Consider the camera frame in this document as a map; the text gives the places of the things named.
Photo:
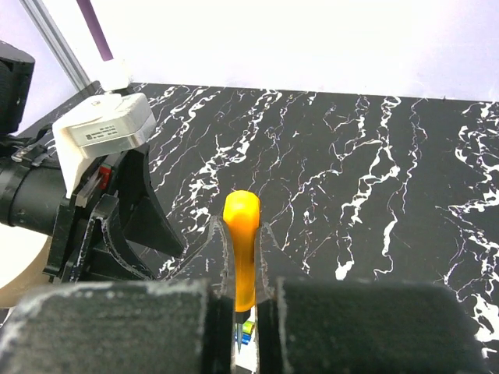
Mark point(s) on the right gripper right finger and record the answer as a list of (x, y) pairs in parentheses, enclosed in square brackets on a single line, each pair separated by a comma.
[(271, 263)]

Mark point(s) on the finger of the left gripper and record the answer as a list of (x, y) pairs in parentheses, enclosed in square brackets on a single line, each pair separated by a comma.
[(142, 218), (111, 257)]

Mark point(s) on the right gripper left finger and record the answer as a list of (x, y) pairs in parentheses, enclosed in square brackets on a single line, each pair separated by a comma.
[(212, 262)]

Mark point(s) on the beige ceramic bowl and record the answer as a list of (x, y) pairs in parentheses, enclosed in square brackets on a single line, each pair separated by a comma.
[(24, 255)]

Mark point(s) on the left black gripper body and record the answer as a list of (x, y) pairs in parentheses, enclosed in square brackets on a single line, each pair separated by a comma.
[(78, 226)]

